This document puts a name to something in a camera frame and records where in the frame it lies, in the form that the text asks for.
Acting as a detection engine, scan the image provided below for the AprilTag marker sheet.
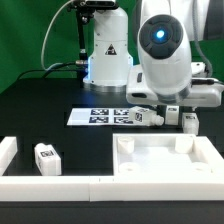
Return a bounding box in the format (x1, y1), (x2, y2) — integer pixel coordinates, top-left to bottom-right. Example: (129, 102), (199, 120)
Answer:
(67, 108), (133, 126)

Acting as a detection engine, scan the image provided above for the black cable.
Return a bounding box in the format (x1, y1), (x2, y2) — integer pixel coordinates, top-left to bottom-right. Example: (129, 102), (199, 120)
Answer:
(17, 61), (88, 81)

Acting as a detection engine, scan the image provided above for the grey cable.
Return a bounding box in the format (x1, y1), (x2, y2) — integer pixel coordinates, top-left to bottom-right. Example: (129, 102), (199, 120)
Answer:
(40, 0), (75, 72)

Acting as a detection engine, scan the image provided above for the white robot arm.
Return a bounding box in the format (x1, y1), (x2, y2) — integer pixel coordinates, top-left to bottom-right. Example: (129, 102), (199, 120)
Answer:
(83, 0), (224, 107)

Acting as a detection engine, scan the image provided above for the white U-shaped fence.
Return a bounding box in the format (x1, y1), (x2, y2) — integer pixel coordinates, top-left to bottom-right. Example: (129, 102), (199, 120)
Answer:
(0, 137), (224, 202)

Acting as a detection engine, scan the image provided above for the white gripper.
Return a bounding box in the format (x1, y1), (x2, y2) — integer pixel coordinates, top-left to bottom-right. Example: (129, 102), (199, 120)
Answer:
(125, 62), (224, 108)

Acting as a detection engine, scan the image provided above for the white square tabletop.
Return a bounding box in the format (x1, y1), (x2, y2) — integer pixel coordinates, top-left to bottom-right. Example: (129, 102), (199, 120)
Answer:
(113, 133), (224, 175)

